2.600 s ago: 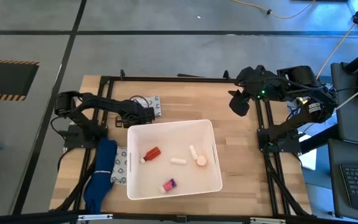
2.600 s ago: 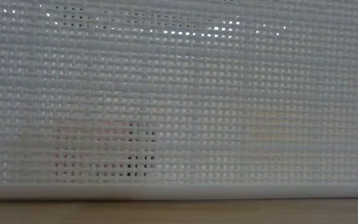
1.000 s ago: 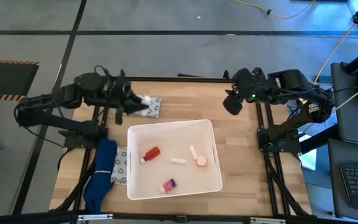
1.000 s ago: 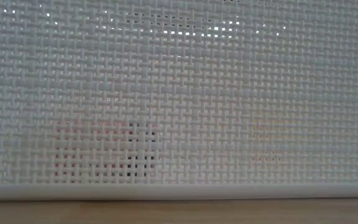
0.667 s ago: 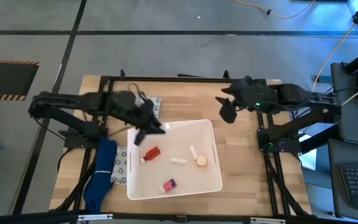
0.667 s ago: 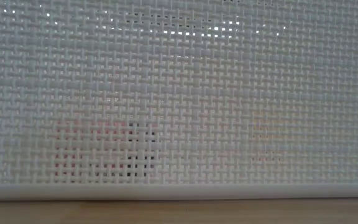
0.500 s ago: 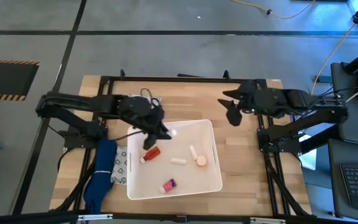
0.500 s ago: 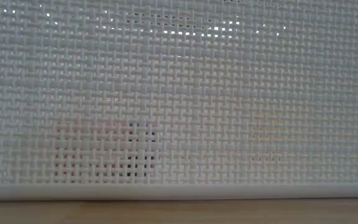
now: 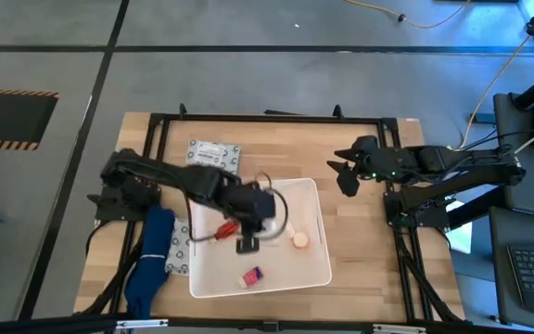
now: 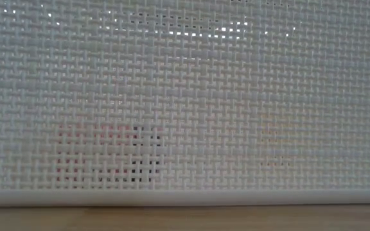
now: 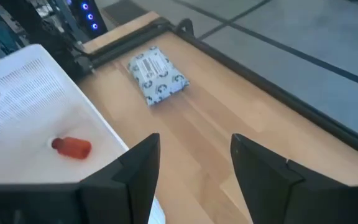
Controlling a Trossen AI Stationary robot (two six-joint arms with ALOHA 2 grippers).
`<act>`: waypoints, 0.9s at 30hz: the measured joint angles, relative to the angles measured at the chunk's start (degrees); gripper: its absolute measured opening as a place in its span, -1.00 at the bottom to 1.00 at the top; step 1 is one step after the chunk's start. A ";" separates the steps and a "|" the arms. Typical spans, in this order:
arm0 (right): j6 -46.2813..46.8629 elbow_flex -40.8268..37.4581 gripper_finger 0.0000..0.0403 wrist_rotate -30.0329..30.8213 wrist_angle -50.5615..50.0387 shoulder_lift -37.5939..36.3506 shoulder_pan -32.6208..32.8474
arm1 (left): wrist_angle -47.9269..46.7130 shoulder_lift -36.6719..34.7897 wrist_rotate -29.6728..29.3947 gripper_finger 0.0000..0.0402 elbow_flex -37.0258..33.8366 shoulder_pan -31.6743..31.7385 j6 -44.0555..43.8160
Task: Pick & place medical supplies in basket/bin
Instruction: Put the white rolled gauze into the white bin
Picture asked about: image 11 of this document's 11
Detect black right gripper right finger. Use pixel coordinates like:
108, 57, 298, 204
230, 133, 351, 224

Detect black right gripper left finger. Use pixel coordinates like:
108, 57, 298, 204
78, 133, 162, 224

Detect white gauze package blue crosses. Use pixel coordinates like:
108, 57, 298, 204
127, 45, 190, 106

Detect white plastic mesh bin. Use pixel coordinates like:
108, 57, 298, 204
0, 43, 167, 224

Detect black computer tower with LEDs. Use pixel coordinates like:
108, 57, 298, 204
65, 0, 108, 40

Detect black aluminium table frame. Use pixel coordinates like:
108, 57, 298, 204
82, 17, 358, 164

